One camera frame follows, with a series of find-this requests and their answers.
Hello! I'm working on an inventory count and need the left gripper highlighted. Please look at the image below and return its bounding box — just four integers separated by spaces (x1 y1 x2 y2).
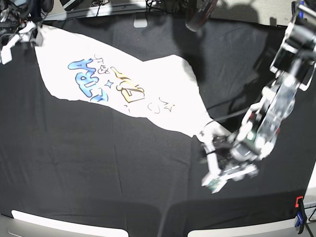
213 134 259 168

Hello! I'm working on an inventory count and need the black red cable bundle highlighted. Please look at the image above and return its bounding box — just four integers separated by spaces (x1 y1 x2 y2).
184 0 218 32

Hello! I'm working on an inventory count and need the red blue clamp near right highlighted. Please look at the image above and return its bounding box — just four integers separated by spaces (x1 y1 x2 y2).
294 196 307 235

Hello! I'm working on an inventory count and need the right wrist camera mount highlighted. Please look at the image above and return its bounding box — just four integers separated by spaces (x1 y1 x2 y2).
0 21 43 65

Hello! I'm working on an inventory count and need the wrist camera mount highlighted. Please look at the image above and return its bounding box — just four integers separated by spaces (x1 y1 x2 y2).
0 21 43 65
201 143 258 194

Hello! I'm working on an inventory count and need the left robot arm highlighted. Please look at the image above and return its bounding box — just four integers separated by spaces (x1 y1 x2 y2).
213 0 316 168

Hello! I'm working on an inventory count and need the black table cloth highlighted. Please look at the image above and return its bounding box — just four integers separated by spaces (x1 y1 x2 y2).
0 14 316 237

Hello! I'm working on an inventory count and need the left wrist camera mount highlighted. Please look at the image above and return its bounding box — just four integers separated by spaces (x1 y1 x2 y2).
201 143 258 194

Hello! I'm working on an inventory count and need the white graphic t-shirt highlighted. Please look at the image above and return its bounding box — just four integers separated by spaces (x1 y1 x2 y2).
35 25 229 143

